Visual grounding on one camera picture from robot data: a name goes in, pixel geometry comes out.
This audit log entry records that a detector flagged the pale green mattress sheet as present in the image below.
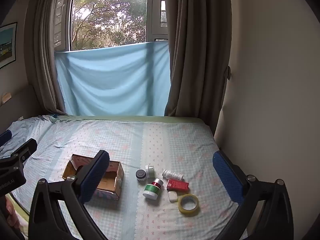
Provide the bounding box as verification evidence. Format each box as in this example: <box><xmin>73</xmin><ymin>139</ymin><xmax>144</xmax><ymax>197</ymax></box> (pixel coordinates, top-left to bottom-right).
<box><xmin>56</xmin><ymin>114</ymin><xmax>203</xmax><ymax>124</ymax></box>

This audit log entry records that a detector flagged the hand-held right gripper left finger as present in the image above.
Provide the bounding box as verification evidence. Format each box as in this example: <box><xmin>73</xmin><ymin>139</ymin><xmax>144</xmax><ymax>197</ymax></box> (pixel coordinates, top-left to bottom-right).
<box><xmin>28</xmin><ymin>150</ymin><xmax>110</xmax><ymax>240</ymax></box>

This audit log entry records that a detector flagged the small red carton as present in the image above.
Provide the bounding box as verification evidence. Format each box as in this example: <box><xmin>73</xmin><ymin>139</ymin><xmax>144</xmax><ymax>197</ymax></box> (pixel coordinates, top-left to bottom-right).
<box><xmin>166</xmin><ymin>179</ymin><xmax>189</xmax><ymax>191</ymax></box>

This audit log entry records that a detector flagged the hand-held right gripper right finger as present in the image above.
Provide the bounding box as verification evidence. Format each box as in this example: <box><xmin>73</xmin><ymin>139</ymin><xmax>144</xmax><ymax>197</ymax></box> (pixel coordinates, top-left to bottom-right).
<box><xmin>212</xmin><ymin>150</ymin><xmax>294</xmax><ymax>240</ymax></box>

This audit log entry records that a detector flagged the checked floral bed sheet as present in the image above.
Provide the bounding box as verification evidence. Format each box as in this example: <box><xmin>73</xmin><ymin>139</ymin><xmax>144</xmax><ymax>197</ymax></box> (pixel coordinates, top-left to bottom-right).
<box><xmin>0</xmin><ymin>115</ymin><xmax>248</xmax><ymax>240</ymax></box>

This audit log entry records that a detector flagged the light blue pillow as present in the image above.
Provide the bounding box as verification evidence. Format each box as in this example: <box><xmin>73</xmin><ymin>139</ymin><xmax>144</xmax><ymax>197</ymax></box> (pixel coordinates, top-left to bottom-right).
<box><xmin>0</xmin><ymin>115</ymin><xmax>60</xmax><ymax>155</ymax></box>

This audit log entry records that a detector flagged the clear tape roll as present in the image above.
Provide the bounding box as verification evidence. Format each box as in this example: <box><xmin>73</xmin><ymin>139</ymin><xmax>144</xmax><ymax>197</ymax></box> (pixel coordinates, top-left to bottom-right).
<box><xmin>178</xmin><ymin>194</ymin><xmax>200</xmax><ymax>215</ymax></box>

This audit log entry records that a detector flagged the white jar with green label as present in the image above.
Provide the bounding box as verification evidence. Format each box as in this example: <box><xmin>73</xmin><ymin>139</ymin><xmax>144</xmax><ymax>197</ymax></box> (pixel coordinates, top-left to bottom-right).
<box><xmin>143</xmin><ymin>184</ymin><xmax>162</xmax><ymax>201</ymax></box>

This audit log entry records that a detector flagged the brown curtain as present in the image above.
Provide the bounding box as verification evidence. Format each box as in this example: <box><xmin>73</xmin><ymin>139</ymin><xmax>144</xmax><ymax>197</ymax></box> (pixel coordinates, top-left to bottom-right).
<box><xmin>24</xmin><ymin>0</ymin><xmax>77</xmax><ymax>113</ymax></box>
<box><xmin>164</xmin><ymin>0</ymin><xmax>232</xmax><ymax>135</ymax></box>

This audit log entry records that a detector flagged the window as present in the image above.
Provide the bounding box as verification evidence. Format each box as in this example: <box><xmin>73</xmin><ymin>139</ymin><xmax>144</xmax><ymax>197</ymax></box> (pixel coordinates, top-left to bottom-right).
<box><xmin>54</xmin><ymin>0</ymin><xmax>168</xmax><ymax>53</ymax></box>

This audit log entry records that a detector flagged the light blue hanging cloth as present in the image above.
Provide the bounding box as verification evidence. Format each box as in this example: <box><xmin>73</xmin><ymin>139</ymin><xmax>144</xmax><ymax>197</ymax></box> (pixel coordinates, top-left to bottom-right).
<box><xmin>54</xmin><ymin>41</ymin><xmax>172</xmax><ymax>117</ymax></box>

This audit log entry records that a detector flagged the wall poster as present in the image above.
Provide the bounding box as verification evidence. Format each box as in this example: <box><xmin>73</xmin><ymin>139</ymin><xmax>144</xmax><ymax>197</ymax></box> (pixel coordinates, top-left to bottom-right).
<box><xmin>0</xmin><ymin>22</ymin><xmax>18</xmax><ymax>69</ymax></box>

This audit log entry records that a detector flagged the white pill bottle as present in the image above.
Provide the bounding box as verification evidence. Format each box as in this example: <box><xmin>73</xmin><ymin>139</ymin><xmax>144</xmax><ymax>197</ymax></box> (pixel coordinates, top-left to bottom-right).
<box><xmin>162</xmin><ymin>169</ymin><xmax>184</xmax><ymax>182</ymax></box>

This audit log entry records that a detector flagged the cardboard box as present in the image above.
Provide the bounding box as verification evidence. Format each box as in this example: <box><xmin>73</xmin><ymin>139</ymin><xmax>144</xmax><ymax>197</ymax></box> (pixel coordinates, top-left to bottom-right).
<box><xmin>62</xmin><ymin>154</ymin><xmax>125</xmax><ymax>200</ymax></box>

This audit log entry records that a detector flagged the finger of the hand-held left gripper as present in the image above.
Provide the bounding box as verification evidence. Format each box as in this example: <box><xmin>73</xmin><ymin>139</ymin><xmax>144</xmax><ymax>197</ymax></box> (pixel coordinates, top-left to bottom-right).
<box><xmin>0</xmin><ymin>130</ymin><xmax>12</xmax><ymax>147</ymax></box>
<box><xmin>0</xmin><ymin>138</ymin><xmax>38</xmax><ymax>162</ymax></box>

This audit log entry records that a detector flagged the person's left hand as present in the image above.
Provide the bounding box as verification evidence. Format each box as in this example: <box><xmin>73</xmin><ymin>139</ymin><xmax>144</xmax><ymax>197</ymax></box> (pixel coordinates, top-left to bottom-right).
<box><xmin>4</xmin><ymin>197</ymin><xmax>20</xmax><ymax>230</ymax></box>

